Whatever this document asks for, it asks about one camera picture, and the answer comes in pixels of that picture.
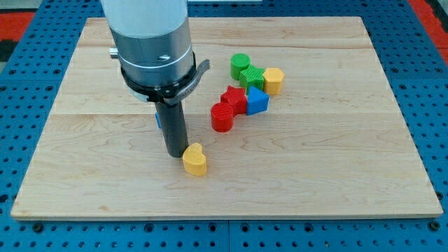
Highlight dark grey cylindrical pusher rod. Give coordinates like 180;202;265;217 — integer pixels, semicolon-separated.
155;102;188;158

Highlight black clamp ring with lever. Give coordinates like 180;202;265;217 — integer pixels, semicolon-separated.
120;53;210;106

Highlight yellow heart block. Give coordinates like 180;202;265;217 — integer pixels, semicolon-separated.
182;143;207;176

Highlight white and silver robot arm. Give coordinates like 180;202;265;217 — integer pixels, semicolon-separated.
101;0;210;158

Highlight blue block behind rod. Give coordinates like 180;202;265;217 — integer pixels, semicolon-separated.
155;113;162;129

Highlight red cylinder block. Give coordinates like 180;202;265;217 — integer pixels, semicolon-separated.
211;102;234;132

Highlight red star block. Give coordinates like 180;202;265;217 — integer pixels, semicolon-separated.
220;85;247;116

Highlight green cylinder block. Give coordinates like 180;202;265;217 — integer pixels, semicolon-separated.
230;53;251;81

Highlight green star block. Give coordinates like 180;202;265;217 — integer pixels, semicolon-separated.
239;65;265;95

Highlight blue triangle block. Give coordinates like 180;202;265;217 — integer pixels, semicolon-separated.
246;86;270;116

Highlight yellow hexagon block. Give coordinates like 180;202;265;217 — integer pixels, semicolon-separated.
262;68;285;95

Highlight light wooden board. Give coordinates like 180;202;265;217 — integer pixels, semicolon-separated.
10;17;443;221

